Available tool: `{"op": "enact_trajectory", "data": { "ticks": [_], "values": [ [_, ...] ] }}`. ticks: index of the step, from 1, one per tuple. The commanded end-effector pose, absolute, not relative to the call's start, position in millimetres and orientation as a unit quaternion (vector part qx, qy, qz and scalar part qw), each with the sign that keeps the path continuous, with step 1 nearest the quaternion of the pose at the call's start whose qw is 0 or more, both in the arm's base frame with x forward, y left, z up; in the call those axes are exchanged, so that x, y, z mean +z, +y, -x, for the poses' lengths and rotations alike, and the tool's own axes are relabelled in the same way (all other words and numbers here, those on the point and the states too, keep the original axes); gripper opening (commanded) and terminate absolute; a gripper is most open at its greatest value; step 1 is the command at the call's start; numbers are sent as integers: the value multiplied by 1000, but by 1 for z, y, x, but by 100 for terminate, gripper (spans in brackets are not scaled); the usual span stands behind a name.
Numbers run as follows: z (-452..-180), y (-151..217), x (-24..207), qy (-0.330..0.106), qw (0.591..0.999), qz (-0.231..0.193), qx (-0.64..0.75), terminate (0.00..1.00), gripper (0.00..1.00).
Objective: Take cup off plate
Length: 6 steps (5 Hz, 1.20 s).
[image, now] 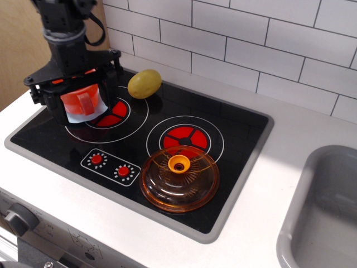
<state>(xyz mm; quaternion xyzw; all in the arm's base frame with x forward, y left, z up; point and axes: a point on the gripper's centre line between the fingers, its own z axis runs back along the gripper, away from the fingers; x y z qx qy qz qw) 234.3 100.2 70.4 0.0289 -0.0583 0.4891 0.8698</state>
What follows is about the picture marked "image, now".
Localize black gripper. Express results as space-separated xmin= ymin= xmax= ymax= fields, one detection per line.
xmin=24 ymin=41 xmax=122 ymax=126

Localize red plastic cup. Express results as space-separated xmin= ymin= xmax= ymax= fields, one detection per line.
xmin=60 ymin=84 xmax=99 ymax=116

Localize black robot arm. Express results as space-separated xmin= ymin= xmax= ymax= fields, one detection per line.
xmin=23 ymin=1 xmax=123 ymax=126

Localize light blue plate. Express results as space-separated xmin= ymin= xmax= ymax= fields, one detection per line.
xmin=66 ymin=103 xmax=108 ymax=123

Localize yellow toy potato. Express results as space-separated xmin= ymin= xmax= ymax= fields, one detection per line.
xmin=128 ymin=69 xmax=162 ymax=99

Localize wooden side panel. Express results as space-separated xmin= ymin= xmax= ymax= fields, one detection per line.
xmin=0 ymin=0 xmax=111 ymax=112

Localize black toy stove top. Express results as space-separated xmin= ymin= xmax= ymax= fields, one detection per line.
xmin=5 ymin=71 xmax=273 ymax=243

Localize orange transparent pot lid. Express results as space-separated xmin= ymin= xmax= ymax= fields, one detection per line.
xmin=138 ymin=145 xmax=220 ymax=213

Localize grey oven knob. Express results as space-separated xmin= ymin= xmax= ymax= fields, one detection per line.
xmin=4 ymin=203 xmax=40 ymax=237

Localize grey oven front panel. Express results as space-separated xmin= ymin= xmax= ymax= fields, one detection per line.
xmin=1 ymin=190 xmax=141 ymax=267

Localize grey sink basin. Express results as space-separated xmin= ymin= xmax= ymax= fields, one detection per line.
xmin=276 ymin=145 xmax=356 ymax=267

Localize black cable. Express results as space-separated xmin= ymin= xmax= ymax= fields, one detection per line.
xmin=83 ymin=12 xmax=107 ymax=47

